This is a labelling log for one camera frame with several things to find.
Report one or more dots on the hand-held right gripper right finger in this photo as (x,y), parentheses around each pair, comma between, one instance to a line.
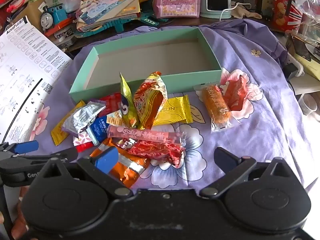
(226,158)

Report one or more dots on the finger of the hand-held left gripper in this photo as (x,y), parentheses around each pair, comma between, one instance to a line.
(25,147)
(62,154)

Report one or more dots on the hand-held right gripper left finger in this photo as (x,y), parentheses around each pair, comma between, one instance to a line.
(107,158)

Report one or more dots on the orange silver snack packet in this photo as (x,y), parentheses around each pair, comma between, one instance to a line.
(127,167)

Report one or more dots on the orange-yellow snack packet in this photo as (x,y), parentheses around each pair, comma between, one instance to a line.
(58,132)

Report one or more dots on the white pink flower packet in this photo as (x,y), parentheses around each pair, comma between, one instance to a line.
(83,141)

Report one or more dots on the blue white cracker packet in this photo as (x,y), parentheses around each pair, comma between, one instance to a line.
(98,130)

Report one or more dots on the silver purple snack packet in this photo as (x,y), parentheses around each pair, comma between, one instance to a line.
(82,116)

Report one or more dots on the pink long stick packet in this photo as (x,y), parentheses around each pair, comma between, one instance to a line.
(145,135)

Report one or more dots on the red crinkled foil packet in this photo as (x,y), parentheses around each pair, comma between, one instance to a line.
(155,152)

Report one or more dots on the clear packet with orange roll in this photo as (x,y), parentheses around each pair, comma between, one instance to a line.
(216,107)

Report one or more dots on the red translucent snack packet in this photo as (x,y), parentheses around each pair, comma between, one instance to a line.
(111,102)

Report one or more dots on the yellow-green cartoon snack packet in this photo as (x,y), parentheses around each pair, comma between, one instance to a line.
(127,100)

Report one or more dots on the red-orange snack packet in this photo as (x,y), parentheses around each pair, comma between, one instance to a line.
(235,92)

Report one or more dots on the yellow snack packet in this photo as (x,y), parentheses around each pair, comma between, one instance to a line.
(177,111)

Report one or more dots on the orange-red crinkled snack packet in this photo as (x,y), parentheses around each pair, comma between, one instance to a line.
(147,102)

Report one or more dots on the mint green cardboard box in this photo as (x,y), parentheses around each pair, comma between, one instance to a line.
(150,55)

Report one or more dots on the person's left hand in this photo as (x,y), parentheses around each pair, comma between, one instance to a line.
(20,231)

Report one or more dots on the purple floral cloth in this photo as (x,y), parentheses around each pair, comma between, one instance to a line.
(262,130)

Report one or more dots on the white printed instruction sheet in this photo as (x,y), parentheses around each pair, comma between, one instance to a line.
(25,67)

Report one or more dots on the clear plastic cup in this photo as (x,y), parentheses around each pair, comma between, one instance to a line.
(308,103)

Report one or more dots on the white power strip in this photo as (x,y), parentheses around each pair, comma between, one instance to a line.
(295,70)

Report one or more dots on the black white lettered box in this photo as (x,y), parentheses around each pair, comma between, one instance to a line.
(65,35)

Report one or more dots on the yellow paper box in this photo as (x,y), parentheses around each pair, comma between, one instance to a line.
(311,66)

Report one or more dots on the teal toy track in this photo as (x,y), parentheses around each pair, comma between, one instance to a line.
(117,25)

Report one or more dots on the blue toy train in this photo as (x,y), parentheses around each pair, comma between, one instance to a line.
(50,15)

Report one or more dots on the brown cardboard box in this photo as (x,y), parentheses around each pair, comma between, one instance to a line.
(27,10)

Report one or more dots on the beige cloth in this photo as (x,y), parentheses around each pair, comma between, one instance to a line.
(243,11)

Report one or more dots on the colourful drawing mat box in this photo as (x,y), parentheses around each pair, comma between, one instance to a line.
(110,2)

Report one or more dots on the red cookie tin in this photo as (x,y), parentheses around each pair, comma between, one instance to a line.
(282,12)

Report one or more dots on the crinkled clear plastic bag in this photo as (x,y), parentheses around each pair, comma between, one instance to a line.
(310,0)

